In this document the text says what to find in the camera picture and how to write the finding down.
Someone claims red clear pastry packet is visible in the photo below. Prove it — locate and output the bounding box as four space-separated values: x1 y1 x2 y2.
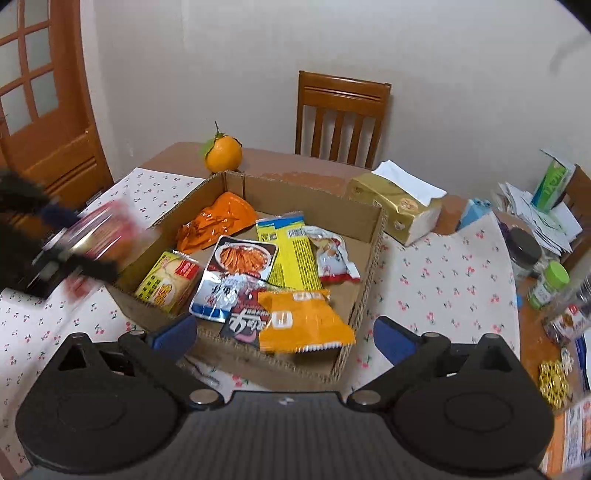
57 197 155 300

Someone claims yellow orange snack packet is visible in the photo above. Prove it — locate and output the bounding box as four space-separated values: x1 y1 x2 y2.
257 290 356 353

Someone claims yellow green cracker packet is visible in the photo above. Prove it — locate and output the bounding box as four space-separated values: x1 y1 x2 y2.
134 250 202 314

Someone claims cherry print tablecloth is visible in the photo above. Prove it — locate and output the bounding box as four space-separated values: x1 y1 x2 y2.
1 168 520 479

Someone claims wooden glass panel door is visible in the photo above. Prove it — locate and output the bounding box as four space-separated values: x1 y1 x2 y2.
1 0 113 210

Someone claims black red packet in box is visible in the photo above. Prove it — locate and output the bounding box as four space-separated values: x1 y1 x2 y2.
221 288 270 349

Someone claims white noodle picture packet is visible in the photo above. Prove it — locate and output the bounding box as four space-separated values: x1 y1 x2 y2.
188 235 277 323

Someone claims white red small packet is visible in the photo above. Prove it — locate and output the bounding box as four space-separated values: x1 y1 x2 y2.
304 226 361 284

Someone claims brown cardboard box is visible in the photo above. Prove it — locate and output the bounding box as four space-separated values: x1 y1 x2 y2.
109 173 385 391

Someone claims crumpled orange snack bag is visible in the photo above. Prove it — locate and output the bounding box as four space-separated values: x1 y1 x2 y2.
176 192 257 254

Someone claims long yellow blue packet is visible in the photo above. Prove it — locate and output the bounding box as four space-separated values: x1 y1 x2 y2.
256 211 322 291

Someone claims gold woven coaster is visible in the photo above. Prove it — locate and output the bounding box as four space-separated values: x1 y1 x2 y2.
538 360 570 410

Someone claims gold tissue pack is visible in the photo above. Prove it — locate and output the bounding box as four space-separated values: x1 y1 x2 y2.
346 160 447 247

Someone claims dark lid glass jar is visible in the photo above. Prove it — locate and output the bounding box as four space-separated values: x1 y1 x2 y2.
505 227 542 284

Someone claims light blue small box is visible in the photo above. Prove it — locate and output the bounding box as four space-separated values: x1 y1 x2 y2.
456 198 491 231

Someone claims green lid jar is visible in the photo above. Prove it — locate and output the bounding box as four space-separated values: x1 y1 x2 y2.
527 260 570 310

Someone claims orange fruit with leaf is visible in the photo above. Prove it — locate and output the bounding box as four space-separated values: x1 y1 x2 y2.
199 122 242 174

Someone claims pile of white papers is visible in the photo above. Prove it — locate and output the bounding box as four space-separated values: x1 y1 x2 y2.
498 182 583 256

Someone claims wooden chair right back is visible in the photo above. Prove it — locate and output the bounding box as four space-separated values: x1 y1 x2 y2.
561 165 591 271

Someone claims wooden chair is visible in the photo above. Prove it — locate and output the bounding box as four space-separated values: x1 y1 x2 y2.
294 70 392 169
561 165 591 271

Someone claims green white carton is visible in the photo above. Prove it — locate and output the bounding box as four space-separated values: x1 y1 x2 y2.
531 149 576 213

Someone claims wooden chair at back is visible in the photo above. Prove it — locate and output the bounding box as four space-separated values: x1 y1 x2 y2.
294 70 392 169

